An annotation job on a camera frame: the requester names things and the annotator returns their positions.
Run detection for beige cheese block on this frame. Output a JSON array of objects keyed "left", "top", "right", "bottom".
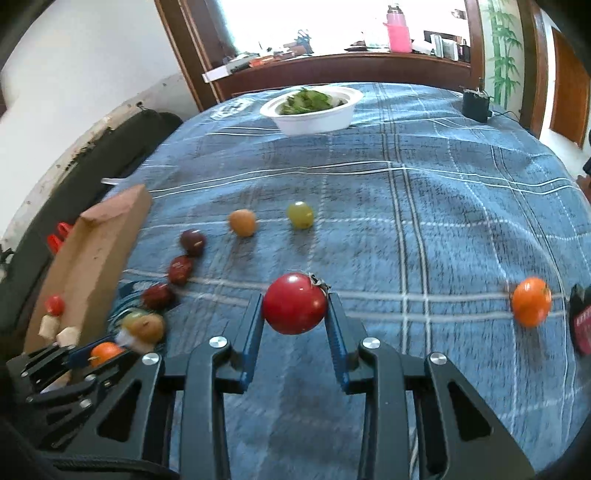
[{"left": 55, "top": 326, "right": 81, "bottom": 347}]

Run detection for orange tangerine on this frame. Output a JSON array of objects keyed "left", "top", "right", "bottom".
[
  {"left": 511, "top": 277, "right": 552, "bottom": 328},
  {"left": 89, "top": 342, "right": 125, "bottom": 368}
]

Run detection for white bread cube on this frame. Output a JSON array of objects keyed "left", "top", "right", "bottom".
[{"left": 38, "top": 314, "right": 61, "bottom": 342}]

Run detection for large red tomato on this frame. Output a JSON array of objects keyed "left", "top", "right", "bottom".
[
  {"left": 44, "top": 295, "right": 65, "bottom": 317},
  {"left": 263, "top": 272, "right": 329, "bottom": 335}
]

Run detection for brown longan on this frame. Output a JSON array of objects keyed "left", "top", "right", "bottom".
[
  {"left": 228, "top": 209, "right": 257, "bottom": 238},
  {"left": 127, "top": 313, "right": 165, "bottom": 344}
]

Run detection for red jujube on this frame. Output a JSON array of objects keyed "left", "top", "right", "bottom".
[
  {"left": 141, "top": 283, "right": 176, "bottom": 311},
  {"left": 167, "top": 255, "right": 193, "bottom": 286}
]

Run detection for dark purple plum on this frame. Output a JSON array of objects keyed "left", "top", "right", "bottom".
[{"left": 179, "top": 229, "right": 206, "bottom": 258}]

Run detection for green grape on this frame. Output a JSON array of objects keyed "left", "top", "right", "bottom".
[
  {"left": 287, "top": 201, "right": 315, "bottom": 230},
  {"left": 120, "top": 309, "right": 147, "bottom": 330}
]

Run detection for brown cardboard tray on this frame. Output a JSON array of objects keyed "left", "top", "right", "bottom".
[{"left": 23, "top": 184, "right": 152, "bottom": 353}]

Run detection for blue plaid tablecloth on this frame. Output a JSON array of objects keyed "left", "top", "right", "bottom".
[{"left": 120, "top": 83, "right": 590, "bottom": 470}]

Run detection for white bowl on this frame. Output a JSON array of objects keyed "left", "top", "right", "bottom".
[{"left": 259, "top": 85, "right": 363, "bottom": 136}]

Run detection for black sofa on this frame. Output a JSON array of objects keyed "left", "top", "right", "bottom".
[{"left": 1, "top": 109, "right": 182, "bottom": 350}]

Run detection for red black device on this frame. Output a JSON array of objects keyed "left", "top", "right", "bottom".
[{"left": 568, "top": 284, "right": 591, "bottom": 357}]

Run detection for green leafy vegetables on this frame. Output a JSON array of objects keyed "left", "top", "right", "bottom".
[{"left": 279, "top": 88, "right": 345, "bottom": 115}]

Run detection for small black box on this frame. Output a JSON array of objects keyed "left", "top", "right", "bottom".
[{"left": 461, "top": 89, "right": 492, "bottom": 123}]

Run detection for wooden sideboard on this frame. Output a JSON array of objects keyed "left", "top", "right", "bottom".
[{"left": 155, "top": 1, "right": 485, "bottom": 111}]

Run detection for pink water bottle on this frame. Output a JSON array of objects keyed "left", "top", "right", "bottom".
[{"left": 385, "top": 5, "right": 413, "bottom": 53}]

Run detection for brown wooden door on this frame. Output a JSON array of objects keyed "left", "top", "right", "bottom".
[{"left": 550, "top": 28, "right": 590, "bottom": 147}]

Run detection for bamboo wall painting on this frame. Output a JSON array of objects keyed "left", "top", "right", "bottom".
[{"left": 479, "top": 0, "right": 525, "bottom": 115}]

